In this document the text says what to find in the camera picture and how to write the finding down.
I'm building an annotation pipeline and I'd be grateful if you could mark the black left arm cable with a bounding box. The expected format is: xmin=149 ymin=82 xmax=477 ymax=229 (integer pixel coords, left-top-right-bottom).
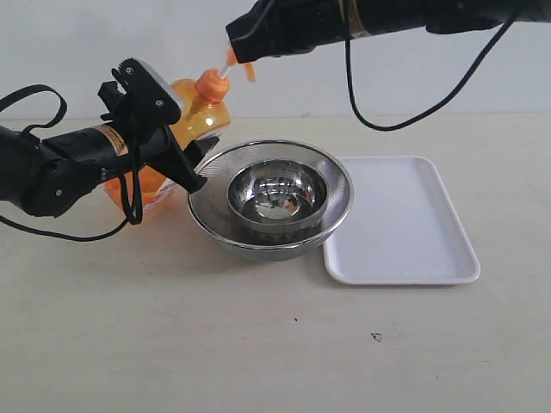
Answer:
xmin=0 ymin=84 xmax=144 ymax=242

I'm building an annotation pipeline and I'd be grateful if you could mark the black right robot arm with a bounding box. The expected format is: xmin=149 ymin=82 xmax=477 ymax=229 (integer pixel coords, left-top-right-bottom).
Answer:
xmin=226 ymin=0 xmax=550 ymax=63

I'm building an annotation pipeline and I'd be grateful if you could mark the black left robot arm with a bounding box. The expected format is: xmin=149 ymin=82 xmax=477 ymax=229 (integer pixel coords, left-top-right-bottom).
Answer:
xmin=1 ymin=58 xmax=220 ymax=221

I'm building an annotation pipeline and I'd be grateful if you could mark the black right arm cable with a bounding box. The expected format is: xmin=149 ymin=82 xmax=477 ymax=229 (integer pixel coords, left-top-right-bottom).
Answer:
xmin=345 ymin=0 xmax=524 ymax=132

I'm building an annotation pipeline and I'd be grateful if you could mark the white plastic tray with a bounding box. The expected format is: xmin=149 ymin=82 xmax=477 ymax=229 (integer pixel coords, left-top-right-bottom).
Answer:
xmin=324 ymin=156 xmax=481 ymax=286

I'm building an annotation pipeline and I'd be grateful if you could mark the orange dish soap pump bottle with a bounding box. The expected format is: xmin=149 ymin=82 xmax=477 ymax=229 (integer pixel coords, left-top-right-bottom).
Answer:
xmin=80 ymin=48 xmax=238 ymax=224

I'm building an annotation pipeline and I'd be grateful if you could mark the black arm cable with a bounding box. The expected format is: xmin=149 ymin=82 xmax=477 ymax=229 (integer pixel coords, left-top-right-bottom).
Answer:
xmin=345 ymin=0 xmax=524 ymax=132
xmin=0 ymin=84 xmax=144 ymax=242

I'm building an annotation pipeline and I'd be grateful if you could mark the small stainless steel bowl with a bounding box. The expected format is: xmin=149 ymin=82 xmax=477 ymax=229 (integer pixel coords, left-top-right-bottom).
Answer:
xmin=226 ymin=158 xmax=328 ymax=234

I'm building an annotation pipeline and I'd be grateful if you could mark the large steel strainer basin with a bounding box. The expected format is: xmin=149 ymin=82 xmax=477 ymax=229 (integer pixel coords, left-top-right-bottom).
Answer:
xmin=188 ymin=139 xmax=355 ymax=262

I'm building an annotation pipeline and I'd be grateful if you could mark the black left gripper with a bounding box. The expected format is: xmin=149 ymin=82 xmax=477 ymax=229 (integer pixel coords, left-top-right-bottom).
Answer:
xmin=98 ymin=58 xmax=220 ymax=193

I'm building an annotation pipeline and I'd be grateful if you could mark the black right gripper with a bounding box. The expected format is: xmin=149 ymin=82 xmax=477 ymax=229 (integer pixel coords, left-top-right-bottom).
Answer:
xmin=226 ymin=0 xmax=349 ymax=64

